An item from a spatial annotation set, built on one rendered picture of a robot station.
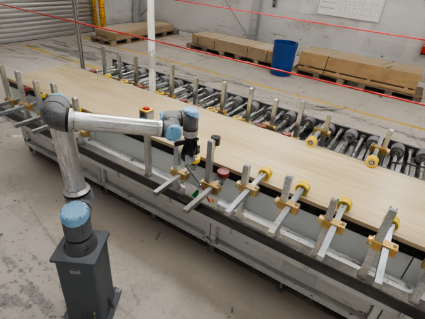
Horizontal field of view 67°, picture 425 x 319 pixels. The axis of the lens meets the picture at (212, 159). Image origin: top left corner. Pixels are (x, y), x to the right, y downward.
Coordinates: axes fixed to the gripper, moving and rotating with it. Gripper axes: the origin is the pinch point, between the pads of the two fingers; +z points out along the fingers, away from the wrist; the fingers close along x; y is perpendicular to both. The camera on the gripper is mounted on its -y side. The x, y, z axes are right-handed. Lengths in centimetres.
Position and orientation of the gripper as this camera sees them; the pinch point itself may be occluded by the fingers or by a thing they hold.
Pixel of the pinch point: (186, 163)
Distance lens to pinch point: 198.8
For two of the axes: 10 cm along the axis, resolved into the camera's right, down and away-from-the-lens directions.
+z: -0.7, 8.5, 5.2
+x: 5.4, -4.1, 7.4
